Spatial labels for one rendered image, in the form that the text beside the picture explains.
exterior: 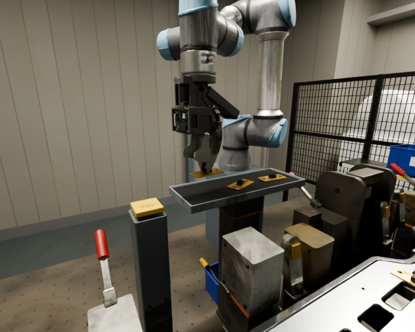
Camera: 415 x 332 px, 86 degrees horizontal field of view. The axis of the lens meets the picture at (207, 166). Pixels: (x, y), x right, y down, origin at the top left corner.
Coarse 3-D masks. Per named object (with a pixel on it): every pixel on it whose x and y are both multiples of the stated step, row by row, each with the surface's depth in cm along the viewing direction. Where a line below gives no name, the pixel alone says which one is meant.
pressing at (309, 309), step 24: (360, 264) 54; (384, 264) 54; (408, 264) 54; (336, 288) 47; (360, 288) 47; (384, 288) 47; (288, 312) 41; (312, 312) 42; (336, 312) 42; (360, 312) 42; (408, 312) 42
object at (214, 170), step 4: (204, 168) 54; (212, 168) 58; (216, 168) 58; (196, 172) 54; (200, 172) 54; (204, 172) 54; (212, 172) 54; (216, 172) 54; (220, 172) 54; (192, 176) 52; (196, 176) 51; (200, 176) 51; (204, 176) 52
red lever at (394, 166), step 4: (392, 164) 88; (392, 168) 88; (396, 168) 87; (400, 168) 87; (396, 172) 88; (400, 172) 86; (404, 172) 86; (404, 176) 85; (408, 176) 85; (408, 180) 84; (412, 180) 84; (412, 184) 84
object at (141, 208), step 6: (156, 198) 53; (132, 204) 50; (138, 204) 50; (144, 204) 50; (150, 204) 50; (156, 204) 50; (132, 210) 49; (138, 210) 47; (144, 210) 47; (150, 210) 47; (156, 210) 48; (162, 210) 49; (138, 216) 46
